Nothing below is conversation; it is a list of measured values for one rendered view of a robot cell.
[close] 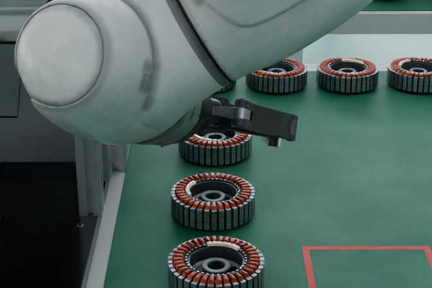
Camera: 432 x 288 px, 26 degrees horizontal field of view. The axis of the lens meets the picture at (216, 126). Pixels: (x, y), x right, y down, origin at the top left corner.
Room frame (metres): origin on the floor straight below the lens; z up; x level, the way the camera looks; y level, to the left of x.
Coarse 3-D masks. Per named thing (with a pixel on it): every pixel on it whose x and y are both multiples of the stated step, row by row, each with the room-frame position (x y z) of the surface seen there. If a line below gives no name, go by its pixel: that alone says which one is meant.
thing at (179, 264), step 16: (192, 240) 0.98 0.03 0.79; (208, 240) 0.98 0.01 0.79; (224, 240) 0.98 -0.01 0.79; (240, 240) 0.97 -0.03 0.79; (176, 256) 0.94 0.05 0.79; (192, 256) 0.95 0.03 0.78; (208, 256) 0.97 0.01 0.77; (224, 256) 0.97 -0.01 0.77; (240, 256) 0.95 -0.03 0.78; (256, 256) 0.94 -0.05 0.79; (176, 272) 0.91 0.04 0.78; (192, 272) 0.90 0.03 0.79; (208, 272) 0.92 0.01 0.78; (224, 272) 0.92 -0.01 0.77; (240, 272) 0.91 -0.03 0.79; (256, 272) 0.91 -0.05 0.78
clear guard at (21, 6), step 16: (0, 0) 1.04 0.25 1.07; (16, 0) 1.04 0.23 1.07; (32, 0) 1.04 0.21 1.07; (48, 0) 1.04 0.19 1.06; (0, 16) 0.97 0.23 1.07; (16, 16) 0.97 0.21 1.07; (0, 32) 0.91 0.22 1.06; (16, 32) 0.91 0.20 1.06; (0, 48) 0.88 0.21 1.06; (0, 64) 0.87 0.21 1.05; (0, 80) 0.85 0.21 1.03; (16, 80) 0.85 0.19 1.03; (0, 96) 0.84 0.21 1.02; (16, 96) 0.84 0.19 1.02; (0, 112) 0.83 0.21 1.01; (16, 112) 0.83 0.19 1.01
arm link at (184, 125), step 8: (200, 104) 0.75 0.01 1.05; (192, 112) 0.73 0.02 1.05; (200, 112) 0.75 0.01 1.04; (184, 120) 0.72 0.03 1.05; (192, 120) 0.73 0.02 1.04; (176, 128) 0.71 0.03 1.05; (184, 128) 0.73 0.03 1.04; (160, 136) 0.70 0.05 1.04; (168, 136) 0.71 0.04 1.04; (176, 136) 0.73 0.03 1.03; (144, 144) 0.72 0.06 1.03; (152, 144) 0.72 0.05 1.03; (160, 144) 0.73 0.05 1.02; (168, 144) 0.74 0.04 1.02
